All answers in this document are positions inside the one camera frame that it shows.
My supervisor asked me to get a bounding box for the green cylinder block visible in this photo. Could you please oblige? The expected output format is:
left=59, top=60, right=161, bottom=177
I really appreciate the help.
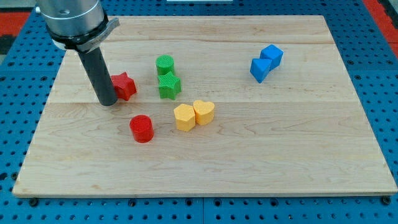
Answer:
left=155, top=55, right=174, bottom=75

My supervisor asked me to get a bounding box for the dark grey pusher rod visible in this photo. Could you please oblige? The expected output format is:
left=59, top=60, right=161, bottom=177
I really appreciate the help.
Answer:
left=78, top=47, right=118, bottom=106

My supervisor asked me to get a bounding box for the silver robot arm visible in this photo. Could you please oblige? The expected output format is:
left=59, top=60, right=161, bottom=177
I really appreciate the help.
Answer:
left=37, top=0, right=120, bottom=54

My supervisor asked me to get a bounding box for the blue cube block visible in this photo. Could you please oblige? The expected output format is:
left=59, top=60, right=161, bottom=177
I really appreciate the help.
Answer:
left=260, top=45, right=284, bottom=70

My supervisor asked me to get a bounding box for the green star block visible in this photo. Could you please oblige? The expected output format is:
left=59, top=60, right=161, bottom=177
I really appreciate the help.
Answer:
left=158, top=72, right=181, bottom=100

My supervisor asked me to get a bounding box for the wooden board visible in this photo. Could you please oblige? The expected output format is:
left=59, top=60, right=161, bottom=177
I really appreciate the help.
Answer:
left=12, top=16, right=397, bottom=198

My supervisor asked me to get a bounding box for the red star block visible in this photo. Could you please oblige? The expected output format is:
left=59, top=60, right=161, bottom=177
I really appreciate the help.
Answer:
left=111, top=72, right=137, bottom=101

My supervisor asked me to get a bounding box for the yellow heart block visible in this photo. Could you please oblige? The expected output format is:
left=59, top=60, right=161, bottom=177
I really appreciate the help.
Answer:
left=193, top=100, right=215, bottom=125

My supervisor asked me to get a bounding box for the blue triangle block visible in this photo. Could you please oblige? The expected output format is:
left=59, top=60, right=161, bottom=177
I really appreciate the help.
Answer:
left=249, top=58, right=272, bottom=83

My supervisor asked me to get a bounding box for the red cylinder block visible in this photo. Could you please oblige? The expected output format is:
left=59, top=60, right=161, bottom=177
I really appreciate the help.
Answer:
left=129, top=114, right=154, bottom=143

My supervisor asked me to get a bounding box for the yellow pentagon block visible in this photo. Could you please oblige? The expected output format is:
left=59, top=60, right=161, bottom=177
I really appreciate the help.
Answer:
left=174, top=104, right=196, bottom=132

